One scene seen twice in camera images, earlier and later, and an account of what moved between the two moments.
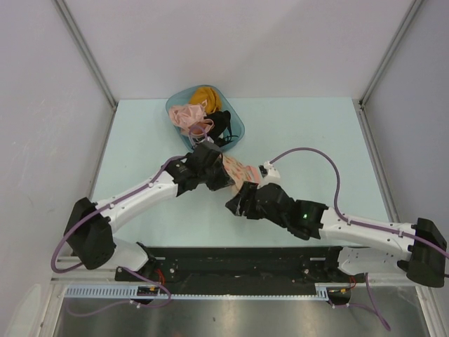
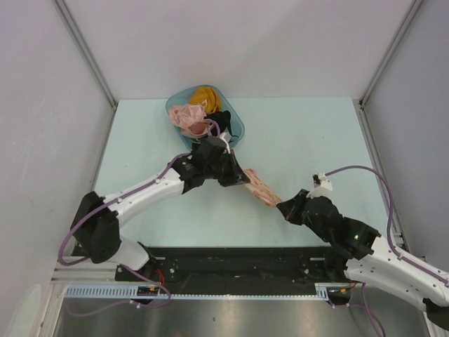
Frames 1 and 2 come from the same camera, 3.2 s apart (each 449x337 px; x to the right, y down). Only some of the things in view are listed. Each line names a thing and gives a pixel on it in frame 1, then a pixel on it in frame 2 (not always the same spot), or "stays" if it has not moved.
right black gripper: x=238 y=204 -> x=290 y=208
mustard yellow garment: x=213 y=97 stays
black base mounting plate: x=239 y=266 stays
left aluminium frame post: x=87 y=51 stays
